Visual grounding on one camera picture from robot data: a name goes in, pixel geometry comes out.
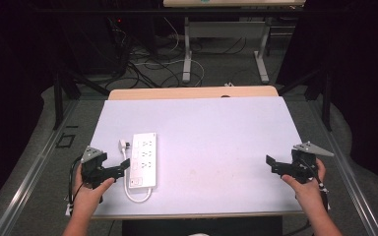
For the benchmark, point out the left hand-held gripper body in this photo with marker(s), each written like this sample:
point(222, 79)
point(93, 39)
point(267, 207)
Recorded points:
point(93, 170)

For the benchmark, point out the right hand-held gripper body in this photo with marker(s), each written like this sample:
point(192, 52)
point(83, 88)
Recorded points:
point(303, 167)

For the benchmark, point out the white power strip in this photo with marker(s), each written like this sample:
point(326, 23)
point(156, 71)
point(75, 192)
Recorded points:
point(143, 160)

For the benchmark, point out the white plug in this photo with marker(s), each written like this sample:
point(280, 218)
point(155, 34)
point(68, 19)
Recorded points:
point(123, 144)

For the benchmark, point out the person's right hand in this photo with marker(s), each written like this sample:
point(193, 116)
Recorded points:
point(308, 193)

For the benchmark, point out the person's left hand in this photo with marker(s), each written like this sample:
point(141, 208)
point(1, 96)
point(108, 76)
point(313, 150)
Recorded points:
point(87, 198)

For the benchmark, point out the white table mat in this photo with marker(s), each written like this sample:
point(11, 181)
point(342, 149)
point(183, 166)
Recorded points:
point(210, 147)

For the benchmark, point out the black metal stand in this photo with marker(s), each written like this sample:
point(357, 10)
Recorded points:
point(59, 98)
point(326, 98)

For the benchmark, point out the wooden table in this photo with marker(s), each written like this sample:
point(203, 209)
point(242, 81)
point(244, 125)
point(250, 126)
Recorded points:
point(177, 92)

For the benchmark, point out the dark curtain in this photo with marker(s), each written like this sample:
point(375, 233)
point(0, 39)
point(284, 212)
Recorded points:
point(364, 82)
point(10, 82)

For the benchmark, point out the black computer case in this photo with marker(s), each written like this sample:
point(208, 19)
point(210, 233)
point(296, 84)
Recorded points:
point(101, 42)

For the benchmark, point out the aluminium floor rail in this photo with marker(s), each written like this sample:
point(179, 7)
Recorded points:
point(351, 183)
point(29, 177)

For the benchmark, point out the white metal desk frame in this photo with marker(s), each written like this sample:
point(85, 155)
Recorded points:
point(187, 59)

